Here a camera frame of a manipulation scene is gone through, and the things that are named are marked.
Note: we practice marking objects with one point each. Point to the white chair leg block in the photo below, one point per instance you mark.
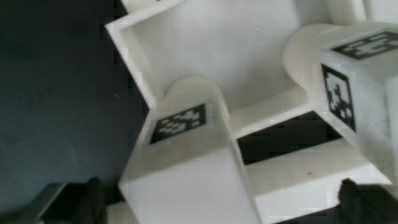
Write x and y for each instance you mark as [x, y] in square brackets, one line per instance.
[341, 64]

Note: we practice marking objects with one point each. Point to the white chair seat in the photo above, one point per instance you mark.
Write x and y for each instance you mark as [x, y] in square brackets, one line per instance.
[217, 39]

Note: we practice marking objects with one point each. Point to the small white marker block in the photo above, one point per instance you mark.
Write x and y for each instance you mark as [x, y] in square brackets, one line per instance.
[183, 181]

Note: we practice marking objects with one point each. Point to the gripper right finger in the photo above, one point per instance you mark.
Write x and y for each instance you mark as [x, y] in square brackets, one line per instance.
[368, 205]

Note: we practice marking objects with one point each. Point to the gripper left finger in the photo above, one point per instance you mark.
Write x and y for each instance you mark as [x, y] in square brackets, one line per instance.
[69, 204]

